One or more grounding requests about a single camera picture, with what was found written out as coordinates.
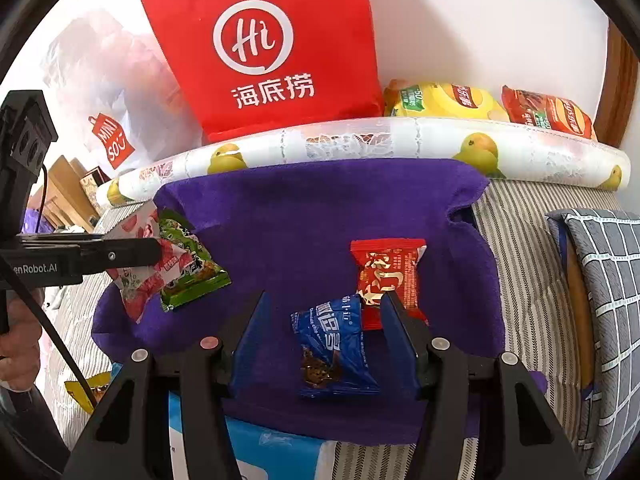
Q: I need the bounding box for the strawberry print snack packet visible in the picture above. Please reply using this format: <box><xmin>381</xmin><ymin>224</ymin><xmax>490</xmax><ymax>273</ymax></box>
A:
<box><xmin>104</xmin><ymin>200</ymin><xmax>193</xmax><ymax>323</ymax></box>

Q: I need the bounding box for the red paper bag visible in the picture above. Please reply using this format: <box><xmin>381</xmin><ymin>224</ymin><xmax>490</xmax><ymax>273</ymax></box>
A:
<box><xmin>140</xmin><ymin>0</ymin><xmax>386</xmax><ymax>143</ymax></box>

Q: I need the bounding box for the fruit print paper roll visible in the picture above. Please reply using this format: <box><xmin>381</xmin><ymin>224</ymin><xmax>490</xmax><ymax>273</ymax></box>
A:
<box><xmin>96</xmin><ymin>116</ymin><xmax>632</xmax><ymax>207</ymax></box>

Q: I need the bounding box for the yellow chips bag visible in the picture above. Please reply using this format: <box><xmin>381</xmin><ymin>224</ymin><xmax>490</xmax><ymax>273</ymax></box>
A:
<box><xmin>382</xmin><ymin>79</ymin><xmax>511</xmax><ymax>122</ymax></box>

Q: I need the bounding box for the yellow snack packet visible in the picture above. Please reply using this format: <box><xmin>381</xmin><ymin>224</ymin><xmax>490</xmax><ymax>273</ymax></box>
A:
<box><xmin>64</xmin><ymin>371</ymin><xmax>113</xmax><ymax>415</ymax></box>

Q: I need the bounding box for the blue snack packet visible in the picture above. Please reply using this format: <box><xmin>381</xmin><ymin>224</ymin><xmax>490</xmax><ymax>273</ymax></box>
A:
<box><xmin>291</xmin><ymin>294</ymin><xmax>381</xmax><ymax>401</ymax></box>

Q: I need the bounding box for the red chips bag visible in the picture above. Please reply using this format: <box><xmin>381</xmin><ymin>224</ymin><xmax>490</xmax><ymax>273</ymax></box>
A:
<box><xmin>501</xmin><ymin>85</ymin><xmax>598</xmax><ymax>142</ymax></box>

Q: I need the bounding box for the purple towel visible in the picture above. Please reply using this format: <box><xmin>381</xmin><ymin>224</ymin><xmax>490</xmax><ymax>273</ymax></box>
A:
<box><xmin>91</xmin><ymin>157</ymin><xmax>548</xmax><ymax>446</ymax></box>

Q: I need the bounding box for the blue tissue pack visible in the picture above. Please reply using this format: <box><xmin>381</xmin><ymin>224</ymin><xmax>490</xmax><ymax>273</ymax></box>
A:
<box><xmin>165</xmin><ymin>392</ymin><xmax>341</xmax><ymax>480</ymax></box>

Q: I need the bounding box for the brown wooden door frame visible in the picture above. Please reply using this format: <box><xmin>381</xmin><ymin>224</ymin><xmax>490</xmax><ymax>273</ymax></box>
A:
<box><xmin>597</xmin><ymin>22</ymin><xmax>640</xmax><ymax>148</ymax></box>

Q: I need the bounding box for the wooden headboard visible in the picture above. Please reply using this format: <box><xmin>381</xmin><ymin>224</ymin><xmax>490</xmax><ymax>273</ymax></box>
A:
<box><xmin>30</xmin><ymin>155</ymin><xmax>101</xmax><ymax>233</ymax></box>

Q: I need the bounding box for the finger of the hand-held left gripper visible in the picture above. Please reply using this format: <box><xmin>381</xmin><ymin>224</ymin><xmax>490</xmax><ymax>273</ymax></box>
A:
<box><xmin>102</xmin><ymin>236</ymin><xmax>166</xmax><ymax>270</ymax></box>

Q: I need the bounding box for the small red snack packet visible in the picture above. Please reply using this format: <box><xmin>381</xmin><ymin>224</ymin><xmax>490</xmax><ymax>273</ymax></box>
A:
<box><xmin>350</xmin><ymin>239</ymin><xmax>430</xmax><ymax>331</ymax></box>

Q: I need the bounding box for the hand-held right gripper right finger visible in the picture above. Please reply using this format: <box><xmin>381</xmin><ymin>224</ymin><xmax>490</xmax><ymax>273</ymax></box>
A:
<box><xmin>380</xmin><ymin>290</ymin><xmax>586</xmax><ymax>480</ymax></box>

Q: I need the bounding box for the green snack packet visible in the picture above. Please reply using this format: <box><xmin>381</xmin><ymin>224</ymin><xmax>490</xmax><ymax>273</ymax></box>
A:
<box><xmin>157</xmin><ymin>208</ymin><xmax>232</xmax><ymax>312</ymax></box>

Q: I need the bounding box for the person's left hand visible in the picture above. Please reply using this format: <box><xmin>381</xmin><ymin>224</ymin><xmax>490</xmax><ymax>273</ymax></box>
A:
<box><xmin>0</xmin><ymin>294</ymin><xmax>45</xmax><ymax>387</ymax></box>

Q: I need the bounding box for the grey checked cloth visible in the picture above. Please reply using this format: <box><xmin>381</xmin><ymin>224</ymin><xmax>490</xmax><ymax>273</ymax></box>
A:
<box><xmin>545</xmin><ymin>208</ymin><xmax>640</xmax><ymax>453</ymax></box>

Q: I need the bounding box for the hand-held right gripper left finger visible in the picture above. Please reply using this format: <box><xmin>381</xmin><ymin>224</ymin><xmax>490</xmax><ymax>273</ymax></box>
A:
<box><xmin>62</xmin><ymin>289</ymin><xmax>273</xmax><ymax>480</ymax></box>

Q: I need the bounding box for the brown patterned box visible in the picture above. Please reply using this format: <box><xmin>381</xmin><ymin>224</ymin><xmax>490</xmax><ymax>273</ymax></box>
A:
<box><xmin>79</xmin><ymin>167</ymin><xmax>116</xmax><ymax>211</ymax></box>

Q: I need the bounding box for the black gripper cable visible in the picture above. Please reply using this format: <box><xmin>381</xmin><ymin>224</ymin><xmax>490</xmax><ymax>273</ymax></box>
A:
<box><xmin>7</xmin><ymin>162</ymin><xmax>98</xmax><ymax>408</ymax></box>

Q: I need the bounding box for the white plastic shopping bag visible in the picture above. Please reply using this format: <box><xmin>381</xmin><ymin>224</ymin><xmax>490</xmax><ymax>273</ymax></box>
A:
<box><xmin>42</xmin><ymin>7</ymin><xmax>203</xmax><ymax>171</ymax></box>

